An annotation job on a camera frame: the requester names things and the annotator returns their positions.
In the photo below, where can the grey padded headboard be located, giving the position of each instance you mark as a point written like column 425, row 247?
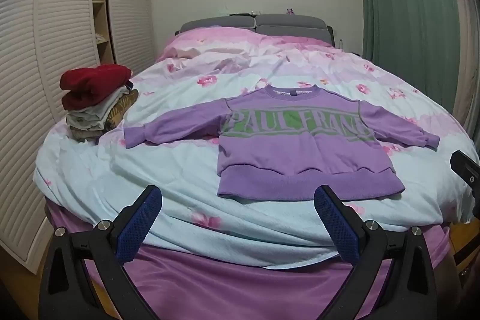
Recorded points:
column 285, row 24

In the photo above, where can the purple sweater with green print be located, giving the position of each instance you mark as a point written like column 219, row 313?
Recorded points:
column 300, row 155

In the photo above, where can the green curtain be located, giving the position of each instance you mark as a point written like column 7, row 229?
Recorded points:
column 397, row 5

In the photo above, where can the dark flat object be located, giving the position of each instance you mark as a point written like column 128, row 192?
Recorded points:
column 240, row 13

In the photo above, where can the white louvered wardrobe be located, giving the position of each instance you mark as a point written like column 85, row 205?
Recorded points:
column 56, row 42

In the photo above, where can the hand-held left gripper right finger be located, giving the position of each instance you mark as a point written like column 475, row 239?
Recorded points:
column 336, row 226

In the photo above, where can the stack of folded clothes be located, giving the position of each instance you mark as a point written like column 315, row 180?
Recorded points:
column 97, row 117

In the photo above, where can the pale sheer curtain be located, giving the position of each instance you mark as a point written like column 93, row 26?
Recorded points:
column 467, row 42

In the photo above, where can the pink pillow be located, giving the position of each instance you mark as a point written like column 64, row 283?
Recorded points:
column 182, row 53

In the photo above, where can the floral pink and white duvet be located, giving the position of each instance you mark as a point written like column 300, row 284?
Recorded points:
column 157, row 162

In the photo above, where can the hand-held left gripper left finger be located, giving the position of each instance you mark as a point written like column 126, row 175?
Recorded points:
column 139, row 220

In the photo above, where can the purple bed sheet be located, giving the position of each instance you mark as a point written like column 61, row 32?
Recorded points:
column 225, row 286

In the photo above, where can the red folded garment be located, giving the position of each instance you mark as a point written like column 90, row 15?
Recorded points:
column 93, row 82

